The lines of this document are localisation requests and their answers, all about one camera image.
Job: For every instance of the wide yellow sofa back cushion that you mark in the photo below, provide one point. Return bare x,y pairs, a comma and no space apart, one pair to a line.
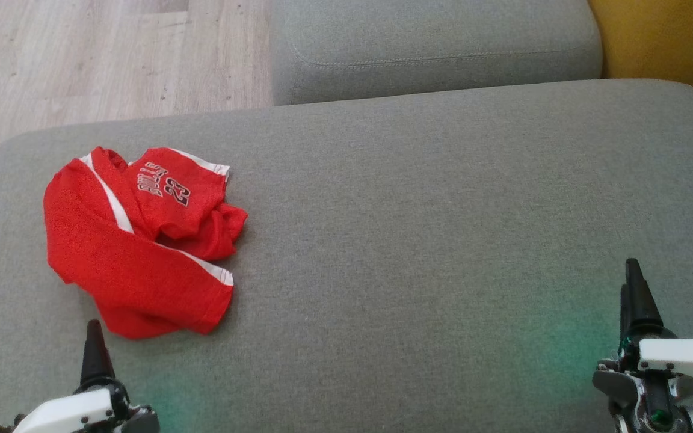
671,42

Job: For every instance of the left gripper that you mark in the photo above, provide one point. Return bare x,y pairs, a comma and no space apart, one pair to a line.
70,415

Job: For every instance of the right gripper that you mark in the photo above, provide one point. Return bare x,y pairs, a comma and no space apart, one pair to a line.
677,367

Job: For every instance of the red shorts with white stripes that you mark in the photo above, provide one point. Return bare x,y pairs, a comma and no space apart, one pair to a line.
136,282

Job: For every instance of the large grey sofa seat cushion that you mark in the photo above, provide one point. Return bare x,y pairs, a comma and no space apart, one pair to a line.
418,240

